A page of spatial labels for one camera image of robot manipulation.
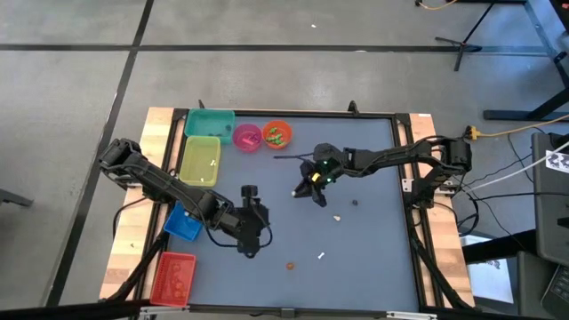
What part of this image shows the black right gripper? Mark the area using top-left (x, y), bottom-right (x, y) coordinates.
top-left (292, 142), bottom-right (346, 209)

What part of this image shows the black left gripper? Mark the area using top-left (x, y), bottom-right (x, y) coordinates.
top-left (230, 184), bottom-right (272, 260)

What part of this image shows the blue plastic basket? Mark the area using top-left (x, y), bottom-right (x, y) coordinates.
top-left (163, 202), bottom-right (204, 243)

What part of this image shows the yellow-green plastic basket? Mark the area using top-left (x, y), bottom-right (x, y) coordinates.
top-left (178, 134), bottom-right (222, 188)

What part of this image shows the teal plastic basket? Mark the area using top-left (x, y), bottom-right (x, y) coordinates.
top-left (184, 108), bottom-right (236, 145)

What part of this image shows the orange plastic bowl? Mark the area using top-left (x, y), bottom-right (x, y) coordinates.
top-left (261, 119), bottom-right (294, 150)

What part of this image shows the pink plastic bowl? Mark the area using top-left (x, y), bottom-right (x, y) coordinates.
top-left (232, 123), bottom-right (264, 154)

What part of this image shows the blue-grey table mat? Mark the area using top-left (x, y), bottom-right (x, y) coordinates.
top-left (188, 114), bottom-right (421, 312)

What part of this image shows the red plastic basket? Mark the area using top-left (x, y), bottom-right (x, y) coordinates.
top-left (149, 251), bottom-right (198, 308)

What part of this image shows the white paper sheet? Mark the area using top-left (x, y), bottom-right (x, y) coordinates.
top-left (461, 235), bottom-right (515, 304)

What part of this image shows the black tripod stand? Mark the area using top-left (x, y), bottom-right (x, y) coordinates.
top-left (434, 0), bottom-right (495, 72)

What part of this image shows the grey floor object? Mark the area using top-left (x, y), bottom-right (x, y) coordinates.
top-left (0, 188), bottom-right (35, 209)

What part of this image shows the dark grey cabinet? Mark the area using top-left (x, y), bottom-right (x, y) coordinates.
top-left (531, 132), bottom-right (569, 268)

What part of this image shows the white marker tag paper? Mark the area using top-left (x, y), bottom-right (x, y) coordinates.
top-left (545, 149), bottom-right (569, 174)

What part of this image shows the dark keyboard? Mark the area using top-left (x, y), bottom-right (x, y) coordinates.
top-left (540, 261), bottom-right (569, 319)

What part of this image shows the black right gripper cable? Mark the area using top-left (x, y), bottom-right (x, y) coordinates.
top-left (272, 152), bottom-right (316, 161)

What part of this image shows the black metal table frame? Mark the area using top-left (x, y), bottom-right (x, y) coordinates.
top-left (132, 100), bottom-right (477, 317)

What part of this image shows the black cable conduit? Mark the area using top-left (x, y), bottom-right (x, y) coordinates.
top-left (104, 230), bottom-right (172, 303)
top-left (408, 212), bottom-right (475, 310)

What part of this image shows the yellow extension cord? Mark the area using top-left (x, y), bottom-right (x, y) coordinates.
top-left (478, 113), bottom-right (569, 137)

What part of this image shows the black desk frame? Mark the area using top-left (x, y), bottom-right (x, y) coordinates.
top-left (483, 0), bottom-right (569, 122)

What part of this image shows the thin yellow cable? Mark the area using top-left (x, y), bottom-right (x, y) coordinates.
top-left (415, 0), bottom-right (459, 11)

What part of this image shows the white cable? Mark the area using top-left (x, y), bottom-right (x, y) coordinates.
top-left (464, 140), bottom-right (569, 193)

